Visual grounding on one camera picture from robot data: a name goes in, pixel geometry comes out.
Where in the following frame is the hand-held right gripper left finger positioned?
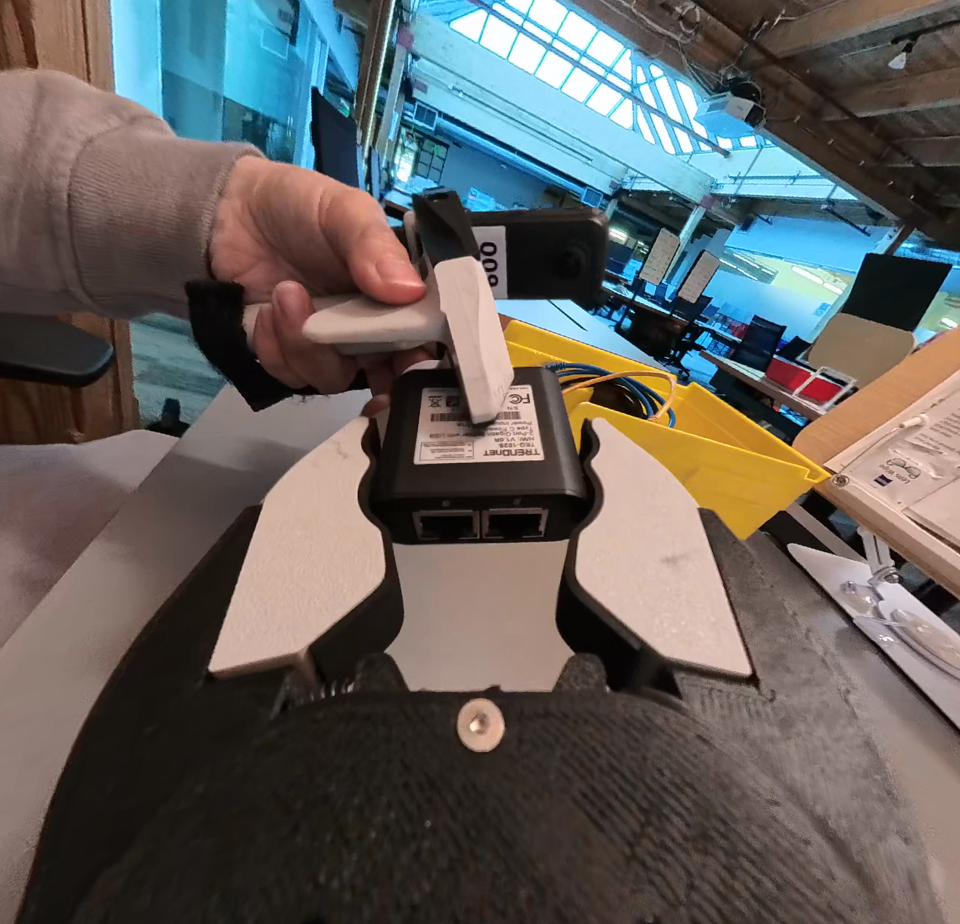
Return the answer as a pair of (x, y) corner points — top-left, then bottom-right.
(208, 416), (407, 679)

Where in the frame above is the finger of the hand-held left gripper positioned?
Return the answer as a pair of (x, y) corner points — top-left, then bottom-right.
(435, 256), (516, 424)

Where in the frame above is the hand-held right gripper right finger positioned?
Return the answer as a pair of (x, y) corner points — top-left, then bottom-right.
(558, 417), (754, 690)

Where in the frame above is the yellow plastic bin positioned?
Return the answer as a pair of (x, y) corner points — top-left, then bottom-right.
(501, 320), (832, 541)

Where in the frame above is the blue network cable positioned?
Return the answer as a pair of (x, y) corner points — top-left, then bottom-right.
(546, 363), (676, 424)

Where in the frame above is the black network splitter box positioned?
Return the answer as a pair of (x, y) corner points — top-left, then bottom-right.
(371, 366), (590, 545)

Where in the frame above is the person's left forearm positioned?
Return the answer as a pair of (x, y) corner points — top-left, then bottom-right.
(0, 69), (264, 319)

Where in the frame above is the grey desk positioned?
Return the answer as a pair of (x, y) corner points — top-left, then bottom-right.
(0, 385), (960, 924)

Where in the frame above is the person's left hand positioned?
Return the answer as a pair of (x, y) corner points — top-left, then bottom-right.
(210, 155), (444, 417)

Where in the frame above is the white stand base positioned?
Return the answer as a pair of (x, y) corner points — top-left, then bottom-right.
(787, 530), (960, 730)

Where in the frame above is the skylight window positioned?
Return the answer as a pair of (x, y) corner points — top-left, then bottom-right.
(450, 0), (759, 153)

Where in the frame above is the black office chair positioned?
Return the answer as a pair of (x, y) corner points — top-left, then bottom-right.
(735, 315), (787, 374)

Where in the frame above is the ceiling projector unit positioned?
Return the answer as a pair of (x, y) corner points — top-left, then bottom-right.
(693, 90), (768, 132)

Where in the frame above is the black laptop screen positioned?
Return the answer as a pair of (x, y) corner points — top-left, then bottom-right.
(309, 86), (363, 190)

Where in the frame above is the instruction sheet on stand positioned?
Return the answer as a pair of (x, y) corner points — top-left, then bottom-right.
(793, 348), (960, 597)

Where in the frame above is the lens wipe packet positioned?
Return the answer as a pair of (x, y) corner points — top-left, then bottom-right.
(853, 444), (960, 507)

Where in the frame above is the beige chair back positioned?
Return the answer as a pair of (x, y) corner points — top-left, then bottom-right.
(806, 312), (918, 391)

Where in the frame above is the printed instruction sheet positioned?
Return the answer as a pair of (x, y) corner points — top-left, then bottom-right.
(892, 387), (960, 546)

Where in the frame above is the black chair armrest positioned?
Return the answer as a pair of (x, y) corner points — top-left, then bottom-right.
(0, 315), (115, 387)

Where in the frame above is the black monitor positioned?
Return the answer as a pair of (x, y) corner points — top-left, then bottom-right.
(843, 252), (954, 334)

